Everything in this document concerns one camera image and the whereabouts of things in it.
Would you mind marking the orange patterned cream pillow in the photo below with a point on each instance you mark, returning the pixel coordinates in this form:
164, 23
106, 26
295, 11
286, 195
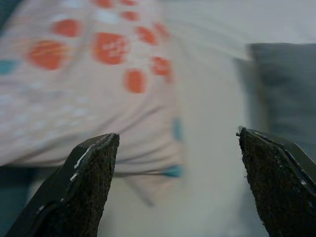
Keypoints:
74, 103

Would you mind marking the grey pillow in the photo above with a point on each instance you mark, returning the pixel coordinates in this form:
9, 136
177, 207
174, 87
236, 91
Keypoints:
284, 98

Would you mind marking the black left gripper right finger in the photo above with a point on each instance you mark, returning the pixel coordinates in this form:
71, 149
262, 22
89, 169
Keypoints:
279, 187

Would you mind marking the white bed sheet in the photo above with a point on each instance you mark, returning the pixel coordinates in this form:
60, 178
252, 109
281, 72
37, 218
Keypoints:
209, 98

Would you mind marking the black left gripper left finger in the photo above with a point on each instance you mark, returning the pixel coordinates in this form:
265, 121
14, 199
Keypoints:
81, 187

